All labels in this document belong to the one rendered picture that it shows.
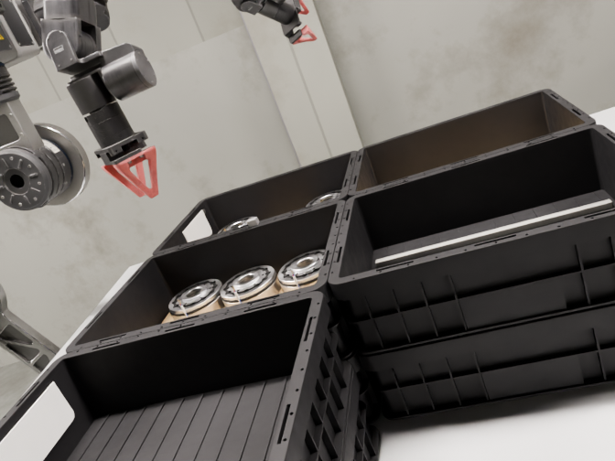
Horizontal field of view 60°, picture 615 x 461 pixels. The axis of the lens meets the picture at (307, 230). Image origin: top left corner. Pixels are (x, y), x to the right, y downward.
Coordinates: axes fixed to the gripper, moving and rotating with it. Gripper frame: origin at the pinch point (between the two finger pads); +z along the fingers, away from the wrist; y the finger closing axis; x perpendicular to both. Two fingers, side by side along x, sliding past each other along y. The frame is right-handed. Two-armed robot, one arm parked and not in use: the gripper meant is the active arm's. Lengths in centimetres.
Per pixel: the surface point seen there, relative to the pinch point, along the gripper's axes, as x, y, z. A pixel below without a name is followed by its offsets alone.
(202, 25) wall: -99, 153, -31
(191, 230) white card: -10.2, 23.1, 15.6
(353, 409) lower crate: 1.7, -41.8, 26.5
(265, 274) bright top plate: -8.7, -9.0, 20.6
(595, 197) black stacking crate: -48, -44, 26
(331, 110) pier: -118, 111, 25
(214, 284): -2.8, 0.9, 20.5
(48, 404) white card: 28.1, -14.7, 15.6
